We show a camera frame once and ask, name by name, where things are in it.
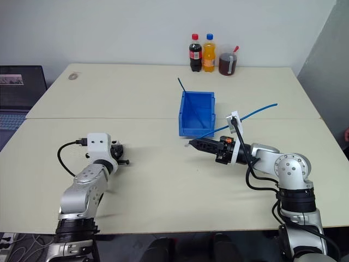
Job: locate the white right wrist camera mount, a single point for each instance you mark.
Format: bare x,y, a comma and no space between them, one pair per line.
236,120

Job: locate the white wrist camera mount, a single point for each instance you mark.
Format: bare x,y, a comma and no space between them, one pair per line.
98,147
236,120

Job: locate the orange soda bottle blue cap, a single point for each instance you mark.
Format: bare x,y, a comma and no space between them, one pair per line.
209,57

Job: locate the dark laptop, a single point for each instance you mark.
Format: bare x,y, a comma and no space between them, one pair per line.
19,90

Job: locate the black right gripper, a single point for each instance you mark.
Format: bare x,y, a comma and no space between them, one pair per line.
225,151

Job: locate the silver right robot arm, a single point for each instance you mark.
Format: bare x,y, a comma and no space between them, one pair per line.
291,169

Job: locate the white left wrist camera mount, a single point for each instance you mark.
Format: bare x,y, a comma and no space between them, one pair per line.
98,147

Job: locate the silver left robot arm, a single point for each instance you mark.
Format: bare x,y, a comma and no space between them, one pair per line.
81,188

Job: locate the white power strip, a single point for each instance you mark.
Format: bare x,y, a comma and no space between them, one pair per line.
6,240

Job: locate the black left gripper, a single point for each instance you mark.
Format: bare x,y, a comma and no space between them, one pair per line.
117,152

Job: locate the clear pitcher with dark liquid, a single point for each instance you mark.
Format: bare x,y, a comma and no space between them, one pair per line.
227,64

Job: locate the cola bottle red cap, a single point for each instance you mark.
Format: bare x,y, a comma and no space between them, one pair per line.
195,56

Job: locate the blue plastic bin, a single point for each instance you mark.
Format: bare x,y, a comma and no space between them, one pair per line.
196,122

